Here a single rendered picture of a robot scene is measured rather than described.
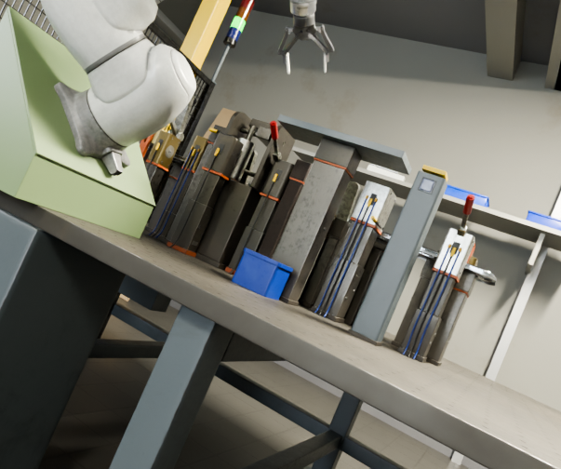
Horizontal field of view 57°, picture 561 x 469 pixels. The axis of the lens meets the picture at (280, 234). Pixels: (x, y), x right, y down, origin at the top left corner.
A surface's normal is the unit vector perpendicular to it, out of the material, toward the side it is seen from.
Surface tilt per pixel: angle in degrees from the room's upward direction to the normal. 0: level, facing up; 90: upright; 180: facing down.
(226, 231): 90
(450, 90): 90
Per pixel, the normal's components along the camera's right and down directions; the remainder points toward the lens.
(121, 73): 0.05, 0.35
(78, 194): 0.84, 0.34
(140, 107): 0.07, 0.59
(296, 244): -0.36, -0.21
